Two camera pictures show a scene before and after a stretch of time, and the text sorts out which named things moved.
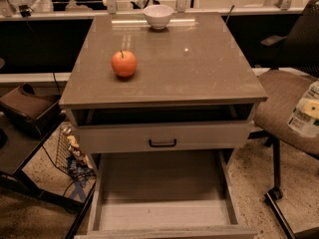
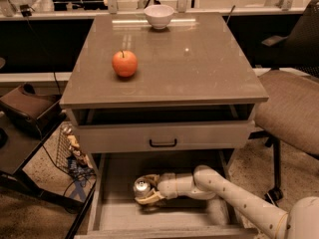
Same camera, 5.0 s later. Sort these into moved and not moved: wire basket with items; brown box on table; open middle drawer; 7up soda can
Moved: 7up soda can
Not moved: brown box on table; wire basket with items; open middle drawer
